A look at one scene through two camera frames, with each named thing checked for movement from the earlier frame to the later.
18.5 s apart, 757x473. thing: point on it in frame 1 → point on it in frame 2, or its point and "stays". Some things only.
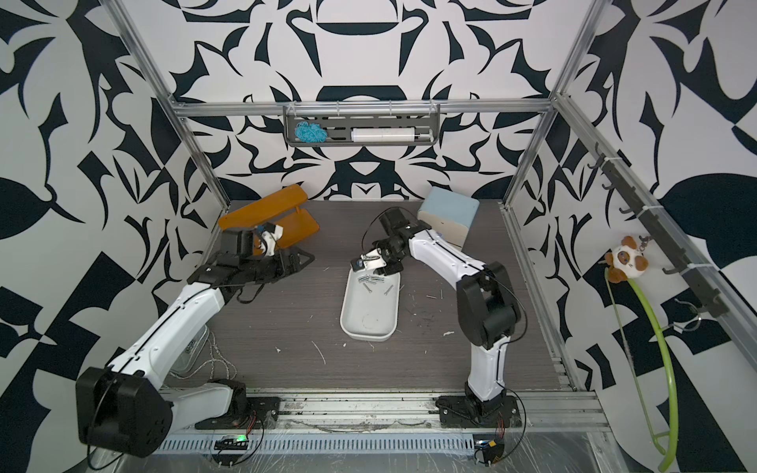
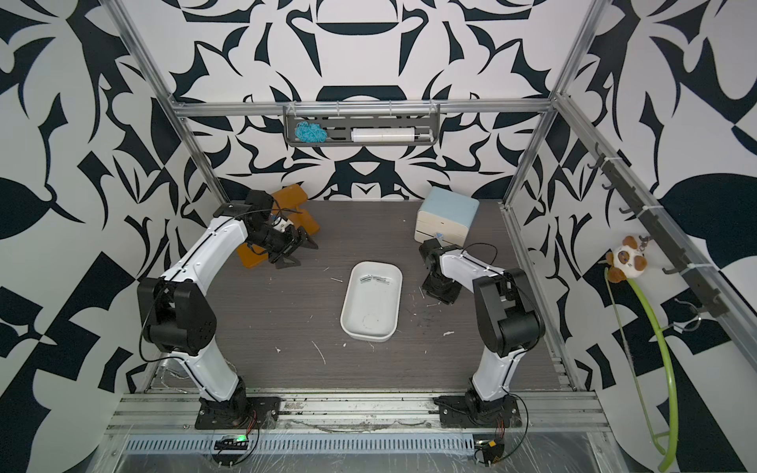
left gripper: [291, 262] → [292, 245]
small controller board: [232, 442] stays
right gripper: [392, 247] → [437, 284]
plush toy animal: [626, 261] stays
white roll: [388, 134] stays
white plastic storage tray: [369, 307] stays
